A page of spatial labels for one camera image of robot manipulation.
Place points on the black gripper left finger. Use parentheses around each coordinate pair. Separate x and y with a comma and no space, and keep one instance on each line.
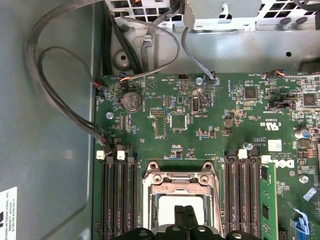
(180,217)

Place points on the black grey PC case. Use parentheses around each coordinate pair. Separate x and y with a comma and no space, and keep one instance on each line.
(50,150)

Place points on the CPU socket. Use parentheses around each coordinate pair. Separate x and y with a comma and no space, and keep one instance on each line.
(150,175)

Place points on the silver drive cage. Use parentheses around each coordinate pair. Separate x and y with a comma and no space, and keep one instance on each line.
(225,23)

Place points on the metal socket cover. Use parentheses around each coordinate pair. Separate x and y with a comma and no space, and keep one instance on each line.
(180,188)

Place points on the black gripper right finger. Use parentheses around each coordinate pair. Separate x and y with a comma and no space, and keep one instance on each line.
(193,217)

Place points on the silver green CPU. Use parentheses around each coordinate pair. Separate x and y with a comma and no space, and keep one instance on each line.
(166,210)

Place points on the black RAM slot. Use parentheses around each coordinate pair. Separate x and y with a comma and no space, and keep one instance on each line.
(120,195)
(229,195)
(254,195)
(242,195)
(108,195)
(132,195)

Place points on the white printed label sticker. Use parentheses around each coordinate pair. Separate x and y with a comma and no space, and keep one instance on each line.
(8,212)

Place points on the green RAM stick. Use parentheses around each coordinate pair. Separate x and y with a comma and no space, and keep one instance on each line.
(267,200)

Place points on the green motherboard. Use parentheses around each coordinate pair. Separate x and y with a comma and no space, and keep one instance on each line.
(220,140)

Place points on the metal locking lever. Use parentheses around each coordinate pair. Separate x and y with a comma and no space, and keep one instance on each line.
(219,200)

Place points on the coin cell battery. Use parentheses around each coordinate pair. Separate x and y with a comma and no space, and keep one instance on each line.
(130,101)

